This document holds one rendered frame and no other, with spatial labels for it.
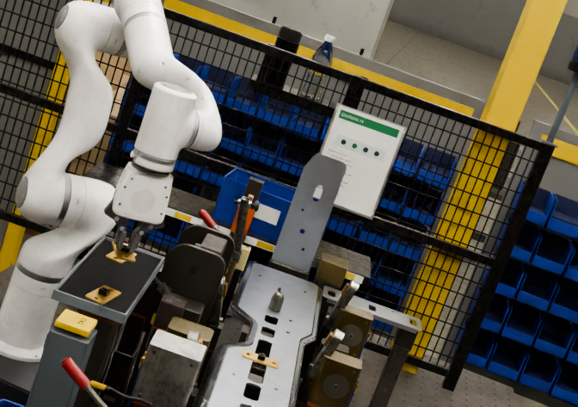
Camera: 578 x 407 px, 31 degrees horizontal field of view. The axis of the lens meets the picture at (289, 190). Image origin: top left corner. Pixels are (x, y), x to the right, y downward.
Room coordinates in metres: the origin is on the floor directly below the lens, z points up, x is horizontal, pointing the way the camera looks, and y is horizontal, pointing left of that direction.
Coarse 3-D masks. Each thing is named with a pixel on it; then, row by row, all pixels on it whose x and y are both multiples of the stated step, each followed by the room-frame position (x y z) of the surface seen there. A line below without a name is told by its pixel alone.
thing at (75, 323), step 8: (64, 312) 1.66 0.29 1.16; (72, 312) 1.67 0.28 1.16; (56, 320) 1.62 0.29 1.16; (64, 320) 1.63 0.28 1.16; (72, 320) 1.64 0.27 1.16; (80, 320) 1.65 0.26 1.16; (88, 320) 1.67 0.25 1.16; (96, 320) 1.68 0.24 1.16; (64, 328) 1.62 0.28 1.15; (72, 328) 1.62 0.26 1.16; (80, 328) 1.62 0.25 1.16; (88, 328) 1.63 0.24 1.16
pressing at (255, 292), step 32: (256, 288) 2.59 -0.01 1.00; (288, 288) 2.68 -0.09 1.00; (320, 288) 2.78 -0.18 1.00; (256, 320) 2.37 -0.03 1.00; (288, 320) 2.44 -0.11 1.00; (224, 352) 2.11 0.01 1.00; (288, 352) 2.24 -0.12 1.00; (224, 384) 1.96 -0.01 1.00; (256, 384) 2.01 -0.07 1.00; (288, 384) 2.07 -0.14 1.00
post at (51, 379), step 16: (48, 336) 1.62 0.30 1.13; (64, 336) 1.62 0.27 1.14; (80, 336) 1.64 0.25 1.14; (48, 352) 1.62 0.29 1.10; (64, 352) 1.62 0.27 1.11; (80, 352) 1.62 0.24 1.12; (48, 368) 1.62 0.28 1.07; (80, 368) 1.62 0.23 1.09; (48, 384) 1.62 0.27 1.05; (64, 384) 1.62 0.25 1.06; (32, 400) 1.62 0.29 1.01; (48, 400) 1.62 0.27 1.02; (64, 400) 1.62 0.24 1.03
